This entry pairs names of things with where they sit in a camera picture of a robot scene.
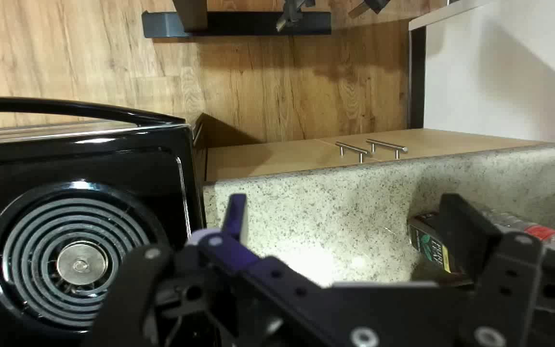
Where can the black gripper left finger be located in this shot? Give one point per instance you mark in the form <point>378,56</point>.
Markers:
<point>143,281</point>

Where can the wooden lower cabinet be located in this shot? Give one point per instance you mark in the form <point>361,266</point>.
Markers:
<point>278,154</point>

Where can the black electric stove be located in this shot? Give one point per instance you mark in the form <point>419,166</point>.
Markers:
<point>97,160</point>

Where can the dark sauce bottle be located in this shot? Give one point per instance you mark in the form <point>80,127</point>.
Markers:
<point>428,247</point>

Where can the red label water bottle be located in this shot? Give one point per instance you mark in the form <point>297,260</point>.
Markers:
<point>540,231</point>

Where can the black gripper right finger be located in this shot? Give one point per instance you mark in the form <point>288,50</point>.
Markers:
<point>502,281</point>

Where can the large coil burner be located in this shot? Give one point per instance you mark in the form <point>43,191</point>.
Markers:
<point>47,231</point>

